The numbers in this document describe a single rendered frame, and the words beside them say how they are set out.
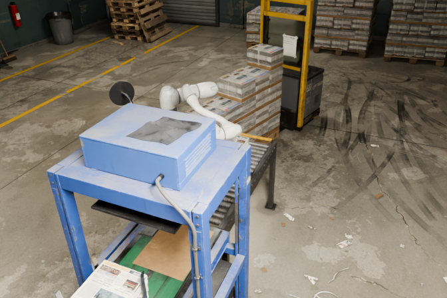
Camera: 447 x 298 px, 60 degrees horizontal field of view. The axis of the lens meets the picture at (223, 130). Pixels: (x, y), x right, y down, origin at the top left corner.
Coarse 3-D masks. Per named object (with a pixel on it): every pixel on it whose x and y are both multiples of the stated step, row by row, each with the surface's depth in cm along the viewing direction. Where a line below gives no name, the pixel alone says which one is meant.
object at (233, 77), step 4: (232, 72) 485; (224, 76) 470; (228, 76) 470; (232, 76) 470; (236, 76) 470; (240, 76) 470; (244, 76) 469; (248, 76) 469; (252, 76) 469; (228, 80) 458; (232, 80) 458; (236, 80) 458; (240, 80) 458; (244, 80) 458; (248, 80) 457
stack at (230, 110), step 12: (216, 96) 477; (264, 96) 495; (192, 108) 448; (216, 108) 447; (228, 108) 446; (240, 108) 462; (252, 108) 481; (264, 108) 503; (228, 120) 449; (240, 120) 470; (252, 120) 488; (252, 132) 498; (264, 132) 521
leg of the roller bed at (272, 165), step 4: (272, 160) 390; (272, 164) 392; (272, 168) 394; (272, 172) 397; (272, 176) 399; (272, 180) 401; (272, 184) 404; (272, 188) 406; (272, 192) 408; (268, 196) 413; (272, 196) 411; (268, 200) 415; (272, 200) 413; (268, 204) 418; (272, 204) 416
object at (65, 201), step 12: (60, 168) 214; (60, 192) 216; (72, 192) 223; (60, 204) 221; (72, 204) 225; (60, 216) 227; (72, 216) 226; (72, 228) 228; (72, 240) 234; (84, 240) 241; (72, 252) 240; (84, 252) 243; (84, 264) 245; (84, 276) 247
